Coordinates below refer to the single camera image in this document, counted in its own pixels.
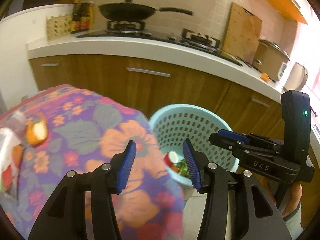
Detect white kitchen countertop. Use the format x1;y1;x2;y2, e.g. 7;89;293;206
27;32;320;130

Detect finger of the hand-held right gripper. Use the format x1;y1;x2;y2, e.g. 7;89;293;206
217;129;249;143
209;133;248;155

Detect beige rice cooker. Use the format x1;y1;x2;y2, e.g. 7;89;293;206
253;39;290;82

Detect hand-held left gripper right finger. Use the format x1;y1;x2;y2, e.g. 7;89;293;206
182;138;292;240

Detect black gas stove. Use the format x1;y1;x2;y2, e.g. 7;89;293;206
76;20;243;67

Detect teal plastic basket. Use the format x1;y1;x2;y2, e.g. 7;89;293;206
149;103;239;190

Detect clear plastic cup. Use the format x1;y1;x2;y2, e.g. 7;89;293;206
5;112;27;133

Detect white plastic bag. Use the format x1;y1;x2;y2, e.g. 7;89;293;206
0;127;24;198

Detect floral blanket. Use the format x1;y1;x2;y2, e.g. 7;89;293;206
0;84;185;240

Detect dark sauce bottle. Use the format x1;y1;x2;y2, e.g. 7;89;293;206
71;2;82;33

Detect wooden cabinet door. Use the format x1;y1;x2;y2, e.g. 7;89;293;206
29;55;78;92
75;55;230;120
215;82;288;140

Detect red and white paper cup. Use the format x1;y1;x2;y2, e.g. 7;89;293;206
163;151;179;167

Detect black wok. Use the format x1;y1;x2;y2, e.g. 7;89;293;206
98;2;193;22

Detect beige kettle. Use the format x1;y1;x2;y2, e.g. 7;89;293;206
285;62;309;92

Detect wicker basket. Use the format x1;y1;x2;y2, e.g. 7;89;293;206
46;15;74;42

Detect green leafy vegetable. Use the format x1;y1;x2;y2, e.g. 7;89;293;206
174;159;192;178

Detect person's right hand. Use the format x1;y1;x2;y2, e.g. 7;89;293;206
281;182;302;218

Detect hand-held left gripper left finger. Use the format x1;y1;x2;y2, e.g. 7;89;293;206
27;140;137;240

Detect wooden cutting board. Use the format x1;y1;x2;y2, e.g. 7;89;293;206
222;2;263;64

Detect black power cable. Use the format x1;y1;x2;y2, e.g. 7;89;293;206
232;56;262;70

